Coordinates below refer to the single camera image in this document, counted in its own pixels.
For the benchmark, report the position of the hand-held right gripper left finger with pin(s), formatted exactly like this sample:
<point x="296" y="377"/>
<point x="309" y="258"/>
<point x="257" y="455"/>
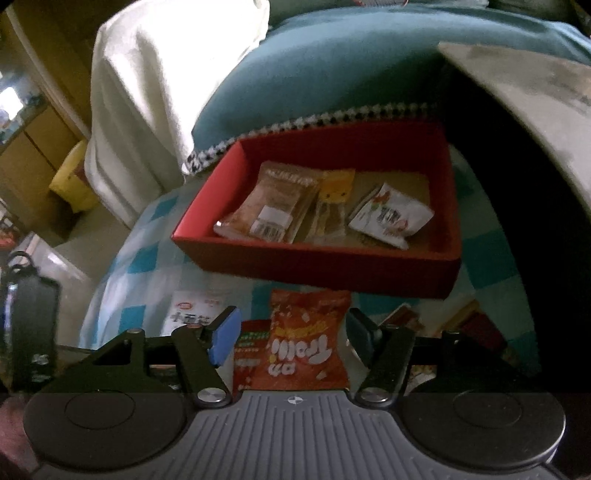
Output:
<point x="224" y="339"/>

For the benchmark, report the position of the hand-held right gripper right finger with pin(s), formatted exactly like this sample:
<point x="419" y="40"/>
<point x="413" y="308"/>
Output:
<point x="360" y="337"/>

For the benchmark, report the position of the white black-label snack packet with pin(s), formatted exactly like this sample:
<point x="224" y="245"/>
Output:
<point x="189" y="309"/>

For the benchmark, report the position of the dark snack packet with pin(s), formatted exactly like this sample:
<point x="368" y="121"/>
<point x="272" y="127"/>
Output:
<point x="404" y="316"/>

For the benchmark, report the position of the orange-red gummy packet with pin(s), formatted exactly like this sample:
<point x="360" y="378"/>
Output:
<point x="304" y="341"/>

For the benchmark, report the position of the red cardboard box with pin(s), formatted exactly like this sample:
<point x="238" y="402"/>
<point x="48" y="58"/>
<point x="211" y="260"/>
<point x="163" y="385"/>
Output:
<point x="323" y="272"/>

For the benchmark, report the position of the red foil snack packet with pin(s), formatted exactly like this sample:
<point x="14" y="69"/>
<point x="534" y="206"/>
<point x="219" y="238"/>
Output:
<point x="480" y="323"/>

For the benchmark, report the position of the small white snack packet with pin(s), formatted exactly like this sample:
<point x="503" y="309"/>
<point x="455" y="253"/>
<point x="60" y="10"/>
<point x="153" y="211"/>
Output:
<point x="392" y="214"/>

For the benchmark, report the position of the yellow long snack packet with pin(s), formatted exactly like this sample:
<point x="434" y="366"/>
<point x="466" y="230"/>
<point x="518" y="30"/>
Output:
<point x="332" y="203"/>

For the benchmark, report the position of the brown cake snack packet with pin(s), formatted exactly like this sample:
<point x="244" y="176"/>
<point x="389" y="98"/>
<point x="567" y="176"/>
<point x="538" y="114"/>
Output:
<point x="272" y="203"/>

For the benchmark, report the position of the blue checkered bed sheet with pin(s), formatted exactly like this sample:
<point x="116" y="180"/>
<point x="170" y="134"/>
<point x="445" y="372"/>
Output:
<point x="138" y="258"/>

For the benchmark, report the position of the yellow bag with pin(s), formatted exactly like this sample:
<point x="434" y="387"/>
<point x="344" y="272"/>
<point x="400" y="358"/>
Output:
<point x="74" y="184"/>

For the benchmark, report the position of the wooden cabinet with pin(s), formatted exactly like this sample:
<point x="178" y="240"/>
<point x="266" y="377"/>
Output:
<point x="41" y="138"/>

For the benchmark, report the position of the white blanket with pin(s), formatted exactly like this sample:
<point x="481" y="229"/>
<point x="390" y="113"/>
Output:
<point x="152" y="92"/>

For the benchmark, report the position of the teal quilt with houndstooth trim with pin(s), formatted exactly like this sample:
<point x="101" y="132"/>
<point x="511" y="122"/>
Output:
<point x="346" y="69"/>

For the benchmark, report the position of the grey board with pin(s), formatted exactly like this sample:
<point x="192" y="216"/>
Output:
<point x="531" y="92"/>

